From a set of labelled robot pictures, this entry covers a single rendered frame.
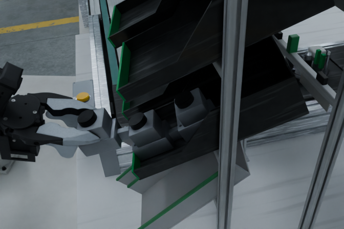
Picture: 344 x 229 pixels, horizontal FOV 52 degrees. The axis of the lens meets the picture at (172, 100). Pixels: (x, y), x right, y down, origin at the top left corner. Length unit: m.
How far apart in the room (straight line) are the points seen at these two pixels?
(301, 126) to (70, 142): 0.75
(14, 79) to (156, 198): 0.39
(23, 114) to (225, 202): 0.34
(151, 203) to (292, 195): 0.40
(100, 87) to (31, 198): 0.41
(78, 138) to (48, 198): 0.51
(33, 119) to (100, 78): 0.71
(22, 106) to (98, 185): 0.49
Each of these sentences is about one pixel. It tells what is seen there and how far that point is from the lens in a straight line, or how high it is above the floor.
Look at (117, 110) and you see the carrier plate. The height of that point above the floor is 0.97.
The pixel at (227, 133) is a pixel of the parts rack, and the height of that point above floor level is 1.31.
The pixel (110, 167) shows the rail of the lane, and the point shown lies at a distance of 1.02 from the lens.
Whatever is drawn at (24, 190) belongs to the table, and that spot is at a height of 0.86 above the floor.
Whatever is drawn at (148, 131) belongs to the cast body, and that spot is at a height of 1.26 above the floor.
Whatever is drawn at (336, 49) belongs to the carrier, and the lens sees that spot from 1.40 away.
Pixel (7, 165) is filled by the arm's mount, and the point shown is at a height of 0.87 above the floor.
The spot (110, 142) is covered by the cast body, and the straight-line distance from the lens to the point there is 0.58.
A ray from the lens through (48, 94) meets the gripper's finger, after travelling 0.62.
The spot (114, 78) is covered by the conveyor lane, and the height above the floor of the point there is 0.95.
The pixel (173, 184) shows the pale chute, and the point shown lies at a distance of 0.74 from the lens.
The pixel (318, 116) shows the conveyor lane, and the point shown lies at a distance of 1.14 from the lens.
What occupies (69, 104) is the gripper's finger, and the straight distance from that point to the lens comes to 0.60.
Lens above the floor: 1.64
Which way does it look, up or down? 38 degrees down
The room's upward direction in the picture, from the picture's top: 4 degrees counter-clockwise
